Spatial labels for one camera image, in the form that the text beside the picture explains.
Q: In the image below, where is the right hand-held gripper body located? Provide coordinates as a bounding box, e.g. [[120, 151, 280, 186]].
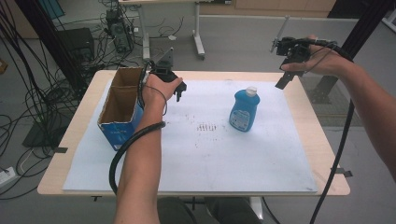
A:
[[270, 15, 313, 65]]

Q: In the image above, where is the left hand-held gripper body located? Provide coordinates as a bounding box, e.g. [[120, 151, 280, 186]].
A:
[[148, 47, 180, 84]]

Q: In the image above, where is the blue detergent bottle white cap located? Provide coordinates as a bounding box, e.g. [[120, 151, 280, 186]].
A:
[[228, 86, 262, 133]]

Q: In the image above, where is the blue cardboard box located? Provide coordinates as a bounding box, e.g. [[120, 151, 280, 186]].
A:
[[97, 66, 146, 152]]

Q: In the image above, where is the person's left hand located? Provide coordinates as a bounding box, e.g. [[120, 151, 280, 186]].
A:
[[141, 73, 184, 110]]

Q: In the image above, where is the person's right hand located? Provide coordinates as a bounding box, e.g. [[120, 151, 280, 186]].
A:
[[279, 34, 351, 77]]

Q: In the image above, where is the wooden cabinet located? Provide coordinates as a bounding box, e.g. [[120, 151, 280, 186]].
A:
[[199, 0, 338, 19]]

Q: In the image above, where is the dark gridded floor mat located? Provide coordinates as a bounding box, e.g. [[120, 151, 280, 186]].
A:
[[299, 76, 364, 128]]

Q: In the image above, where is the black computer tower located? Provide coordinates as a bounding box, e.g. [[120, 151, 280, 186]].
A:
[[105, 8, 135, 54]]

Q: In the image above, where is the white table mat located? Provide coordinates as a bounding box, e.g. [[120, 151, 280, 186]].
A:
[[62, 78, 318, 194]]

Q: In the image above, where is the black box on floor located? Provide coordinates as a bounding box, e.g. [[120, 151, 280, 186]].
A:
[[56, 27, 95, 63]]

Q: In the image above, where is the person's left leg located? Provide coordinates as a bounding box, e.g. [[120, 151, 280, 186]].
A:
[[156, 196, 198, 224]]

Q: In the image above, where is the person's leg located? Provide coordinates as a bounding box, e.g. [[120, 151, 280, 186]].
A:
[[156, 196, 198, 224], [205, 196, 263, 224]]

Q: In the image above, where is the person's right leg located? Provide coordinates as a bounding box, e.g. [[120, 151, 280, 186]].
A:
[[205, 196, 263, 224]]

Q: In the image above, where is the white power strip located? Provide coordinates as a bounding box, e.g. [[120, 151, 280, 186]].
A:
[[0, 166, 17, 189]]

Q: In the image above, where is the white desk frame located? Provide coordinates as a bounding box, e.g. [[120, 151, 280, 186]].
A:
[[118, 0, 233, 62]]

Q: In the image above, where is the black slanted metal post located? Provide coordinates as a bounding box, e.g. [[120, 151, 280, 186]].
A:
[[308, 0, 396, 105]]

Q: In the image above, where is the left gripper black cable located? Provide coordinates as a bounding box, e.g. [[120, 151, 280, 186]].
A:
[[108, 60, 167, 196]]

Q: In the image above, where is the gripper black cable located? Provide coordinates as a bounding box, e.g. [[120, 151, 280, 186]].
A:
[[108, 60, 167, 196], [297, 37, 356, 224]]

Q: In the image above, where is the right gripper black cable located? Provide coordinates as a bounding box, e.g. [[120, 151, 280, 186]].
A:
[[297, 37, 356, 224]]

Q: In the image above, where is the black metal post with cables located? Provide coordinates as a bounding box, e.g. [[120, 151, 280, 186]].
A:
[[13, 0, 89, 96]]

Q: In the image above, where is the tangle of black floor cables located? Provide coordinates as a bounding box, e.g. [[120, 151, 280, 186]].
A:
[[0, 0, 185, 201]]

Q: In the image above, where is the black floor base plate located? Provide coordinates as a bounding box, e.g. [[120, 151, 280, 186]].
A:
[[21, 115, 73, 149]]

